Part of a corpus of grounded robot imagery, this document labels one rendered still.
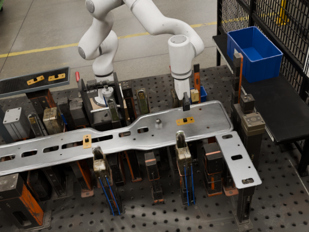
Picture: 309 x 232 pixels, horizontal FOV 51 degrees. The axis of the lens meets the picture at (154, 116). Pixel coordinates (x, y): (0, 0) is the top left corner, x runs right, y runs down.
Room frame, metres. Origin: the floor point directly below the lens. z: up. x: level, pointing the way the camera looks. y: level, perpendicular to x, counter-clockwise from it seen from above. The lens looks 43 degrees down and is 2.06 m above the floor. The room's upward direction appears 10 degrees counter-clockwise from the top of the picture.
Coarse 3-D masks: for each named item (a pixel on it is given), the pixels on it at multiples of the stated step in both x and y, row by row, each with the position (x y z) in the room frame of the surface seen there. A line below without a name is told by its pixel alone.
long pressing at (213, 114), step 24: (144, 120) 1.12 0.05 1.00; (168, 120) 1.10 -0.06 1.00; (216, 120) 1.04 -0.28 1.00; (24, 144) 1.10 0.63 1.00; (48, 144) 1.07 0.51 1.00; (96, 144) 1.02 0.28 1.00; (120, 144) 0.99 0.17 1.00; (144, 144) 0.97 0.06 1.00; (168, 144) 0.95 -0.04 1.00; (0, 168) 0.97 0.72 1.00; (24, 168) 0.95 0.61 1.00
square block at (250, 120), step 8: (256, 112) 0.99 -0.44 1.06; (248, 120) 0.95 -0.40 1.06; (256, 120) 0.94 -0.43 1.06; (248, 128) 0.92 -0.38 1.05; (256, 128) 0.92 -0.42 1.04; (264, 128) 0.92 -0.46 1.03; (248, 136) 0.92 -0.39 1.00; (256, 136) 0.92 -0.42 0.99; (248, 144) 0.92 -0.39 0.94; (256, 144) 0.92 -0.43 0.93; (248, 152) 0.92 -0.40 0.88; (256, 152) 0.92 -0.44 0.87; (256, 160) 0.92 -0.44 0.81; (256, 168) 0.92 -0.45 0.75
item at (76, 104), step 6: (72, 102) 1.26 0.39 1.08; (78, 102) 1.25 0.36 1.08; (72, 108) 1.21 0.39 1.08; (78, 108) 1.20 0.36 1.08; (84, 108) 1.25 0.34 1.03; (72, 114) 1.20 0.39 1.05; (78, 114) 1.20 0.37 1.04; (84, 114) 1.21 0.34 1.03; (78, 120) 1.20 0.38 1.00; (84, 120) 1.20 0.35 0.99; (78, 126) 1.20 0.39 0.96; (84, 126) 1.21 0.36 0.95; (90, 126) 1.25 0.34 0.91; (96, 138) 1.27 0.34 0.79
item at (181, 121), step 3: (189, 117) 1.09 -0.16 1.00; (192, 117) 1.08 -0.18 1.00; (177, 120) 1.08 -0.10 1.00; (180, 120) 1.08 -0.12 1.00; (183, 120) 1.07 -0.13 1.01; (186, 120) 1.06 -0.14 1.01; (189, 120) 1.07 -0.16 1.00; (192, 120) 1.07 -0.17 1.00; (177, 123) 1.06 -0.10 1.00; (180, 123) 1.06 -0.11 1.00; (183, 123) 1.05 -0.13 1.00; (186, 123) 1.05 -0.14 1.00
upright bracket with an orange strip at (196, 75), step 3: (195, 66) 1.22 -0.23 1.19; (198, 66) 1.22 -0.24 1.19; (195, 69) 1.22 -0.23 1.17; (198, 69) 1.22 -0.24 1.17; (195, 72) 1.23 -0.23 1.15; (198, 72) 1.22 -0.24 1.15; (195, 75) 1.22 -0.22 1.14; (198, 75) 1.22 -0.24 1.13; (195, 78) 1.22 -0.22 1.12; (198, 78) 1.22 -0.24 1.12; (195, 81) 1.22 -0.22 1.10; (198, 81) 1.22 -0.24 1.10; (195, 84) 1.22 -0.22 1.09; (198, 84) 1.22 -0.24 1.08; (195, 87) 1.22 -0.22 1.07; (198, 87) 1.22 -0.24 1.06; (198, 90) 1.22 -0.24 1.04; (198, 102) 1.22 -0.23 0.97
